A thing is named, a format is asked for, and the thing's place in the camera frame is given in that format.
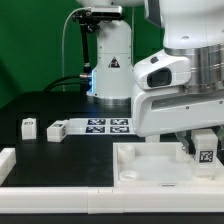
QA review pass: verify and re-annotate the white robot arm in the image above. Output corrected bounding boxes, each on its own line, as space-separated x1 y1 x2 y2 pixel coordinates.
77 0 224 142

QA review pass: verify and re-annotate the white camera cable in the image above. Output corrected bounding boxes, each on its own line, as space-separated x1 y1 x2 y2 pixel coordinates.
61 7 91 92

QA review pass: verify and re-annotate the white square table top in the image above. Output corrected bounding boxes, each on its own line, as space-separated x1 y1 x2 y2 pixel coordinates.
113 142 224 187

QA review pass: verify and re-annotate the white marker base plate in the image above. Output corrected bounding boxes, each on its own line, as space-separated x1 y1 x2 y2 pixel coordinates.
67 118 134 135

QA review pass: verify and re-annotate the white U-shaped obstacle fence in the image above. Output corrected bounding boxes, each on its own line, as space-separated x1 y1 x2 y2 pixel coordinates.
0 148 224 214

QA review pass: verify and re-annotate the black camera on stand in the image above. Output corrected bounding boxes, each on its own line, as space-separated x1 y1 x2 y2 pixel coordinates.
72 6 124 22

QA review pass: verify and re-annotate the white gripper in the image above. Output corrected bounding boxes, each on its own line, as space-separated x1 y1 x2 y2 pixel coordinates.
132 85 224 154

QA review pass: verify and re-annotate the black camera stand pole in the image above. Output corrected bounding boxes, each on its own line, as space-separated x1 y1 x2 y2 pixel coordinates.
80 23 91 74

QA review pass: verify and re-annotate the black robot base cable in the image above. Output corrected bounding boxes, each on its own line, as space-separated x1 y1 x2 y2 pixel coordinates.
43 74 93 93

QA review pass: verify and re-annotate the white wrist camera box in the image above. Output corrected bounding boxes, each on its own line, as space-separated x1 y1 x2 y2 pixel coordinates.
134 50 191 90

